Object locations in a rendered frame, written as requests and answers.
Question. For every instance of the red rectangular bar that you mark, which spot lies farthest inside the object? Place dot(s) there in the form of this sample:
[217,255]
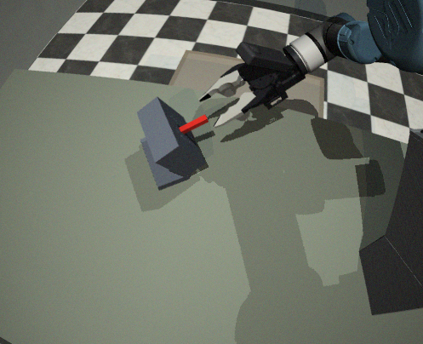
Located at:
[193,124]

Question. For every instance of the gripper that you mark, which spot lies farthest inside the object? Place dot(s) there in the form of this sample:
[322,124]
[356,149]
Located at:
[259,80]

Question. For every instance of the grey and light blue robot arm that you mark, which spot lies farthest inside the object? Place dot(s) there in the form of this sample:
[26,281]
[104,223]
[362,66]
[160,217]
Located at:
[397,31]

